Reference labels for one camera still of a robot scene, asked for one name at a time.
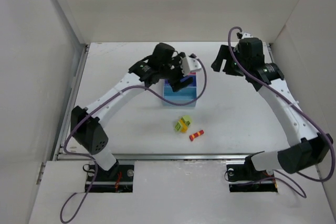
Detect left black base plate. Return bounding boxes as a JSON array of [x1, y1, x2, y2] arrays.
[[89, 164, 134, 193]]

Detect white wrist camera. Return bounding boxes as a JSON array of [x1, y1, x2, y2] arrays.
[[236, 31, 253, 40], [181, 54, 202, 76]]

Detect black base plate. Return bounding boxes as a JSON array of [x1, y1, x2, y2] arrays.
[[89, 164, 134, 193], [225, 164, 278, 193]]

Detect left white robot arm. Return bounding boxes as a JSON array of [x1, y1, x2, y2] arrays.
[[71, 42, 202, 178]]

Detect yellow green lego cluster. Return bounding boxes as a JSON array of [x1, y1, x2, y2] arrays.
[[174, 115, 192, 133]]

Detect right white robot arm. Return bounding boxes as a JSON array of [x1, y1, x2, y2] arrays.
[[211, 37, 335, 175]]

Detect light blue container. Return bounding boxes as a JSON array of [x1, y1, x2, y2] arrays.
[[162, 85, 197, 104]]

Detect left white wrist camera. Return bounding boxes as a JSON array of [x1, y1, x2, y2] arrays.
[[181, 54, 202, 76]]

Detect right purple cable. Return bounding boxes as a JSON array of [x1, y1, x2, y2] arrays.
[[227, 26, 336, 199]]

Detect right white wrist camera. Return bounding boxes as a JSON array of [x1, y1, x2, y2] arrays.
[[236, 31, 253, 40]]

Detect red yellow lego stack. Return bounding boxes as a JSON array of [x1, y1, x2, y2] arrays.
[[189, 130, 204, 142]]

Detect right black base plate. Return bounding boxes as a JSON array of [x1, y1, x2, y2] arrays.
[[225, 164, 278, 193]]

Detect dark blue container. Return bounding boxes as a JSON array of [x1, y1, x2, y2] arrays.
[[164, 75, 196, 87]]

